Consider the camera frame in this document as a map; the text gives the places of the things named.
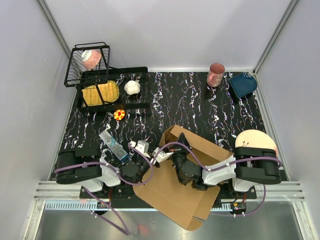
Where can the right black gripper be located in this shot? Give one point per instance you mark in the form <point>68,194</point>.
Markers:
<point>178,149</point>

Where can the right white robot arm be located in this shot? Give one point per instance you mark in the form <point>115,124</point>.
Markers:
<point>254,161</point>

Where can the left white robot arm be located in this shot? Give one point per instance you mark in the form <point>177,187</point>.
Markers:
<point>89,169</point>

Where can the blue grey carton box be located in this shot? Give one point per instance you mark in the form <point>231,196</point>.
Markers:
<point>116,148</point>

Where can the red yellow flower toy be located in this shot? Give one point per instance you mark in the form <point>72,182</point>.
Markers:
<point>119,115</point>

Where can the pink cream round plate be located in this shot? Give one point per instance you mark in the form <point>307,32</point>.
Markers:
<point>253,138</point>

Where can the pink ceramic mug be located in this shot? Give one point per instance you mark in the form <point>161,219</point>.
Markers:
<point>215,74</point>

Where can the yellow woven plate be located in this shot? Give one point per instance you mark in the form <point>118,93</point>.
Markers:
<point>96,95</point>

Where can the dark blue dish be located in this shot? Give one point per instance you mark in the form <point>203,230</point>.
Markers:
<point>243,84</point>

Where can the pink patterned bowl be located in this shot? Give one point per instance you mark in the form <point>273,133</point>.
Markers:
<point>90,58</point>

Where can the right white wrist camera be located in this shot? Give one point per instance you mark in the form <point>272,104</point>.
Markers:
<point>158,156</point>

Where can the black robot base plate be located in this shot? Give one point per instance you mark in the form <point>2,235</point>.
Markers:
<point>123,197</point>

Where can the black wire dish rack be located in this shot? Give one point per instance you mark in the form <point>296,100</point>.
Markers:
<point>79,78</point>

